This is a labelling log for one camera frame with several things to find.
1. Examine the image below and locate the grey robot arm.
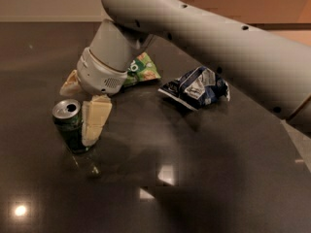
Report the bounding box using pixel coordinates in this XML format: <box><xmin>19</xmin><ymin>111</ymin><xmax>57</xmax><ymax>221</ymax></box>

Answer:
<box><xmin>60</xmin><ymin>0</ymin><xmax>311</xmax><ymax>135</ymax></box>

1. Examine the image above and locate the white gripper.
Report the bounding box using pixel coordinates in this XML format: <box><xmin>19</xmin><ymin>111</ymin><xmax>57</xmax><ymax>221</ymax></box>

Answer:
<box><xmin>59</xmin><ymin>48</ymin><xmax>127</xmax><ymax>147</ymax></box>

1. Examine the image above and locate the green snack bag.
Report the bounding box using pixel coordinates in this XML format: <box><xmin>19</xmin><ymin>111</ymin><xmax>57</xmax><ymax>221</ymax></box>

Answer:
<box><xmin>123</xmin><ymin>52</ymin><xmax>160</xmax><ymax>86</ymax></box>

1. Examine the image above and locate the crumpled blue snack bag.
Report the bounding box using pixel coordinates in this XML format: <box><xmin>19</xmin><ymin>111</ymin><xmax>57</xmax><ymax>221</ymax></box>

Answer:
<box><xmin>158</xmin><ymin>66</ymin><xmax>230</xmax><ymax>111</ymax></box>

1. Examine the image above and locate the green soda can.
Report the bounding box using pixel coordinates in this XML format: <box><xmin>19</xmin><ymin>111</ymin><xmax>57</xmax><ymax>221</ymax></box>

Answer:
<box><xmin>52</xmin><ymin>99</ymin><xmax>91</xmax><ymax>154</ymax></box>

